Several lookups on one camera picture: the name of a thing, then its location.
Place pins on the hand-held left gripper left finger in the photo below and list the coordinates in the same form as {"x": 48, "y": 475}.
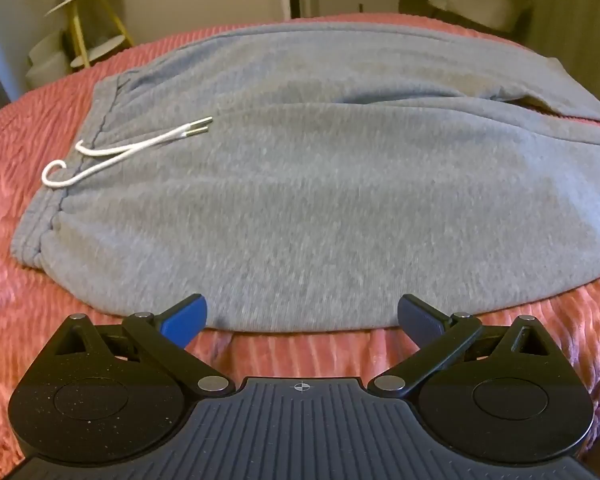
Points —
{"x": 184, "y": 317}

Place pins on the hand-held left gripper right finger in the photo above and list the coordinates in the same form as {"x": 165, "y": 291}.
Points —
{"x": 420, "y": 316}

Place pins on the grey sweat pants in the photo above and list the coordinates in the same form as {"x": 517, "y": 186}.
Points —
{"x": 330, "y": 185}

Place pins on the pink ribbed blanket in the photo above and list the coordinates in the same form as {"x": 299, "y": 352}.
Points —
{"x": 25, "y": 300}

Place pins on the grey curtain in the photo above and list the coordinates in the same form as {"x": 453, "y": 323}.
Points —
{"x": 570, "y": 20}

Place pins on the white shell-back chair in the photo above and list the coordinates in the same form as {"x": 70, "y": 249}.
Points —
{"x": 485, "y": 2}

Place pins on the gold tiered side table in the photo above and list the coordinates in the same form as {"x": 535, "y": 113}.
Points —
{"x": 97, "y": 15}

